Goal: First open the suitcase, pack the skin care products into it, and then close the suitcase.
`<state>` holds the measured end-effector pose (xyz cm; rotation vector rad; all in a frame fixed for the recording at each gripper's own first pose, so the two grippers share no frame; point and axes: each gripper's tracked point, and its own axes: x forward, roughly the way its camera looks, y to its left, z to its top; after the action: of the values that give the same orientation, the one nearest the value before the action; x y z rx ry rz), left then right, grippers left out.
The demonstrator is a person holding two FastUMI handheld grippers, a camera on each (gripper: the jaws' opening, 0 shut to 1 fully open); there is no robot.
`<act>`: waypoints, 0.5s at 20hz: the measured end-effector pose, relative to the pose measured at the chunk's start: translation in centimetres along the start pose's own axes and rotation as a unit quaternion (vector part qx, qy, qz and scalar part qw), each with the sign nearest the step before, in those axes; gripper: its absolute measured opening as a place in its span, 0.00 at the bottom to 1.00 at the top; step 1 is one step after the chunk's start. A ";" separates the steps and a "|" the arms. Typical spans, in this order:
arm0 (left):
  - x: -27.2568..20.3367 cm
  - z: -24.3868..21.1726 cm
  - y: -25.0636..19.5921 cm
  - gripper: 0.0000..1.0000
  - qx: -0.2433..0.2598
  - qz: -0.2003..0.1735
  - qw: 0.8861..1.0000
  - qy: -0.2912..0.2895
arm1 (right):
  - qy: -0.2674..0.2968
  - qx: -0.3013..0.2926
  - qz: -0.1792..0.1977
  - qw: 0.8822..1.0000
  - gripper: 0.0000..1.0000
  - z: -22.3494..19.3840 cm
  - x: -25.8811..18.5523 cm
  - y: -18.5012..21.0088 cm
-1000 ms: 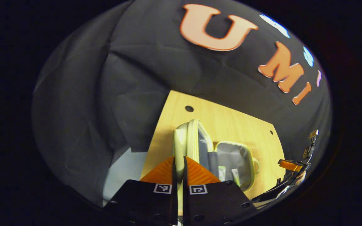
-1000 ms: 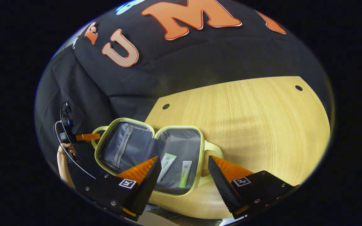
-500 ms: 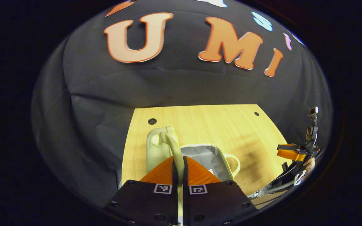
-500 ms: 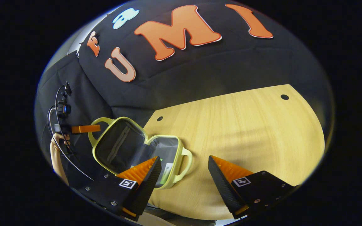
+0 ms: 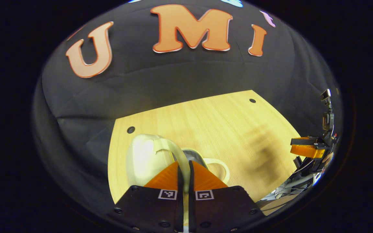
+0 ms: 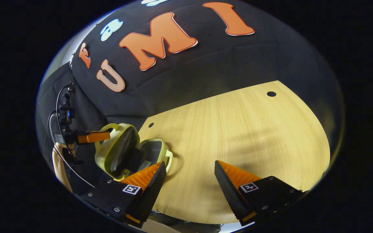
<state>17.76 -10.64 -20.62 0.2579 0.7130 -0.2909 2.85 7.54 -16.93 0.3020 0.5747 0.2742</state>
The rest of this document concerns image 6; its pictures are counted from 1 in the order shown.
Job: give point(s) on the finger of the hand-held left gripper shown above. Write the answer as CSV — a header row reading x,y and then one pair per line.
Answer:
x,y
92,137

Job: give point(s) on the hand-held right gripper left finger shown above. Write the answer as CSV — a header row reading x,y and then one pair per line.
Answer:
x,y
154,189

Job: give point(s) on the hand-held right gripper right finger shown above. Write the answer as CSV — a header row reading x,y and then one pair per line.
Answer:
x,y
227,189

